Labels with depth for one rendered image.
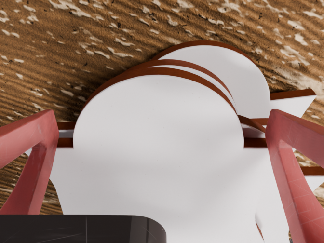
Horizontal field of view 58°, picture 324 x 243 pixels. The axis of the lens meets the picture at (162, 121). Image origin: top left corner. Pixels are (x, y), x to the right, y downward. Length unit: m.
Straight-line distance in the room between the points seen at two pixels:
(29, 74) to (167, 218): 0.11
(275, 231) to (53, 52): 0.17
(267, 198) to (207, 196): 0.04
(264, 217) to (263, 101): 0.07
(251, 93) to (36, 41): 0.12
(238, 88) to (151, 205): 0.08
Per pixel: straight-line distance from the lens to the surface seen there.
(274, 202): 0.18
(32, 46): 0.18
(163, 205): 0.16
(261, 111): 0.17
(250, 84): 0.16
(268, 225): 0.20
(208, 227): 0.18
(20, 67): 0.18
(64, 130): 0.17
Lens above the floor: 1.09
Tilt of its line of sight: 55 degrees down
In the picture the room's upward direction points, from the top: 180 degrees counter-clockwise
